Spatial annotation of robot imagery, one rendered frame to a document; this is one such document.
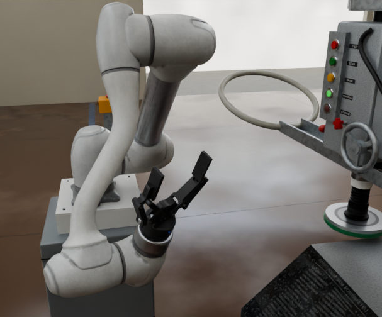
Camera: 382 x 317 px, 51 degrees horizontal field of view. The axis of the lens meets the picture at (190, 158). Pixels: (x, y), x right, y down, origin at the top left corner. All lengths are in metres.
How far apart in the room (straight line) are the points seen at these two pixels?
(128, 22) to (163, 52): 0.11
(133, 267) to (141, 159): 0.61
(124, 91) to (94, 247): 0.38
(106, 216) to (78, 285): 0.62
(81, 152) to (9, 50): 6.07
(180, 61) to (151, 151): 0.49
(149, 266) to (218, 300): 1.48
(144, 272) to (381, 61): 0.86
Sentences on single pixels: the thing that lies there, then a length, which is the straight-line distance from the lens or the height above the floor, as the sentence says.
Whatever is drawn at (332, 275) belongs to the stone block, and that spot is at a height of 0.81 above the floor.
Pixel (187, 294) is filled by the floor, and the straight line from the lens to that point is 2.48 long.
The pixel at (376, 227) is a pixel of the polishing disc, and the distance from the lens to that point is 1.52.
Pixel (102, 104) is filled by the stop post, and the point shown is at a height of 1.06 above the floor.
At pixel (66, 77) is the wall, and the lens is 7.45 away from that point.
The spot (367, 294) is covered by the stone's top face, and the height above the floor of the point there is 0.82.
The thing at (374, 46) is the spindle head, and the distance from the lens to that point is 1.28.
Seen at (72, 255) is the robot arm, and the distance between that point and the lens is 0.94.
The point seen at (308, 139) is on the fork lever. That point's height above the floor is 1.10.
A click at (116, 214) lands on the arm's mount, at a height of 0.86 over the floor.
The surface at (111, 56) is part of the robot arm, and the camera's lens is 1.03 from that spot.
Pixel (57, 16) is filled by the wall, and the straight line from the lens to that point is 7.37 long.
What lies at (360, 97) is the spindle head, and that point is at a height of 1.33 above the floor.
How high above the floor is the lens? 1.58
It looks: 21 degrees down
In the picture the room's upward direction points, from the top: straight up
